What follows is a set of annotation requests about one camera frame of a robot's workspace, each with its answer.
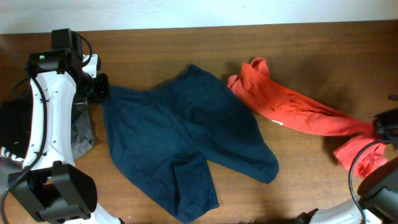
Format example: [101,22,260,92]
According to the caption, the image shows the navy blue shorts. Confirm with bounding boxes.
[103,65,279,223]

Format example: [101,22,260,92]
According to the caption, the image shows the red mesh garment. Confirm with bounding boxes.
[227,57,387,178]

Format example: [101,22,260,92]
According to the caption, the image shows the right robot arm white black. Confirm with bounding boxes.
[292,109,397,224]

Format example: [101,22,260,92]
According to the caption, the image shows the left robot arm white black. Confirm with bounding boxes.
[6,29,121,223]

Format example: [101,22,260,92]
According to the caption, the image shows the grey folded garment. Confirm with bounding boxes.
[1,110,95,194]

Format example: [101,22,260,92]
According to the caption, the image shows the black folded garment white print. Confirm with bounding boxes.
[1,98,84,160]

